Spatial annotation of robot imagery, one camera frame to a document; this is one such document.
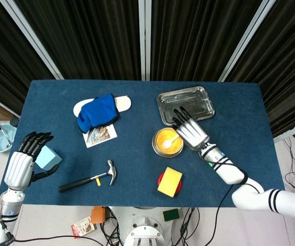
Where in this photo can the black round object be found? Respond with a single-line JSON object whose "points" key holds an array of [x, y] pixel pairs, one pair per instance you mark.
{"points": [[15, 122]]}

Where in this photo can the yellow tag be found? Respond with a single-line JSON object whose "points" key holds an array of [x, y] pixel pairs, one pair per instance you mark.
{"points": [[98, 182]]}

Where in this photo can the orange box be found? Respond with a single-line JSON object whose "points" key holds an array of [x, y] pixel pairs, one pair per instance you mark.
{"points": [[98, 215]]}

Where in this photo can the printed snack packet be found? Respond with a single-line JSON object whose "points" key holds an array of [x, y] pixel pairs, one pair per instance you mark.
{"points": [[82, 228]]}

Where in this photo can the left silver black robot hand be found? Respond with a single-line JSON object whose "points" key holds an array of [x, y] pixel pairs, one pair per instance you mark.
{"points": [[18, 169]]}

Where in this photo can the dark green pad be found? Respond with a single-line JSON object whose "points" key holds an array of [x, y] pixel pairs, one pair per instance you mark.
{"points": [[171, 215]]}

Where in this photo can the round metal saucer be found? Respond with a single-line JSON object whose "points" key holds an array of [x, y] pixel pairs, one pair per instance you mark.
{"points": [[163, 155]]}

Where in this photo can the printed picture card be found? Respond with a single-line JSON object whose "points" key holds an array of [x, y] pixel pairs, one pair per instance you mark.
{"points": [[104, 135]]}

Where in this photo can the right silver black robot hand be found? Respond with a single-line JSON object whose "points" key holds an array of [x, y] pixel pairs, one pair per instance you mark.
{"points": [[192, 133]]}

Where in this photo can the blue table cover cloth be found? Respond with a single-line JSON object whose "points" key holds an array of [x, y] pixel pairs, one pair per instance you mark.
{"points": [[137, 164]]}

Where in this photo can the white plastic spoon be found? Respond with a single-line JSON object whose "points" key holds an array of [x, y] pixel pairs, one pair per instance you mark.
{"points": [[166, 144]]}

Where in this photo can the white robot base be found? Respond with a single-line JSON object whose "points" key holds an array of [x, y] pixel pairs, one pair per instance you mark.
{"points": [[142, 225]]}

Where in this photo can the red round lid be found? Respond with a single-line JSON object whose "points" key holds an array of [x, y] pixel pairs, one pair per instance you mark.
{"points": [[160, 177]]}

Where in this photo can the light blue foam block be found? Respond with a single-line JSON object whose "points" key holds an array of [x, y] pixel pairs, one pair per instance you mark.
{"points": [[47, 159]]}

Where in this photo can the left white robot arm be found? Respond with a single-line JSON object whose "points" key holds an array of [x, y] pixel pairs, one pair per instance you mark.
{"points": [[9, 205]]}

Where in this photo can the blue towel black trim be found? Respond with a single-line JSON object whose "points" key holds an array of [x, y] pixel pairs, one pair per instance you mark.
{"points": [[98, 112]]}

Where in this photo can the yellow sponge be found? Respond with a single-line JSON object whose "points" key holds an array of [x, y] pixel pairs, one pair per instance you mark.
{"points": [[169, 182]]}

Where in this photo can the black curtain panel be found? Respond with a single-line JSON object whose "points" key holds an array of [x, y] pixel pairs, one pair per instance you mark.
{"points": [[4, 51], [86, 38], [291, 64], [188, 38]]}

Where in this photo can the rectangular steel tray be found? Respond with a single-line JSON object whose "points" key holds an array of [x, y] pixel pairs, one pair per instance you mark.
{"points": [[198, 98]]}

